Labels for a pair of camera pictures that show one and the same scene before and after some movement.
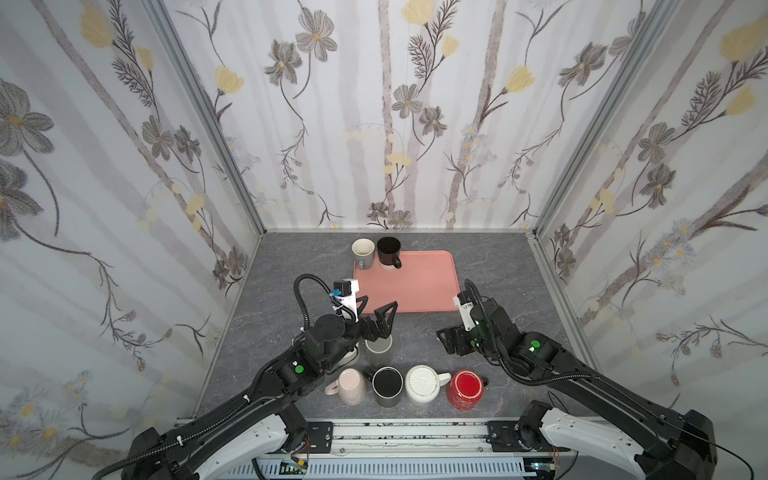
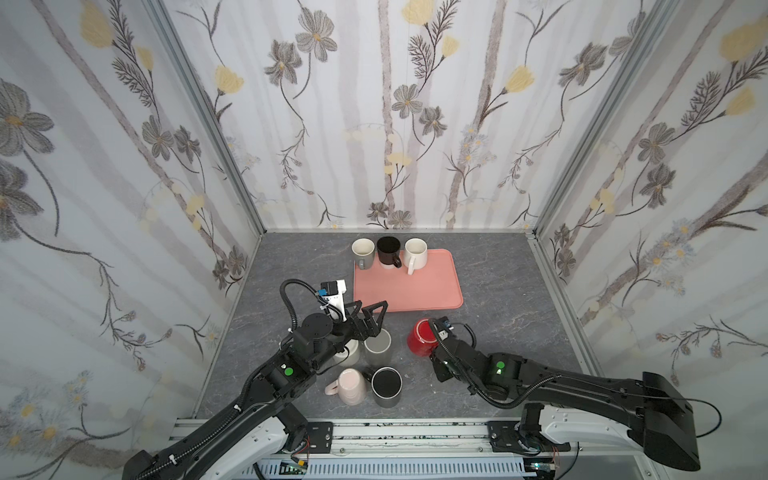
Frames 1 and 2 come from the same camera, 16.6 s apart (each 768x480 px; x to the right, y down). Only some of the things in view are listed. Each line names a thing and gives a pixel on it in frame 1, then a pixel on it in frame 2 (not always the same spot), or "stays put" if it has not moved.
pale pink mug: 350,387 stays put
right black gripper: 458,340 -> 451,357
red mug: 464,389 -> 422,340
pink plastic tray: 426,282 stays put
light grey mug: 363,250 stays put
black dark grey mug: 387,383 stays put
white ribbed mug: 422,383 -> 416,257
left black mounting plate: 320,435 stays put
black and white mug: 388,250 stays put
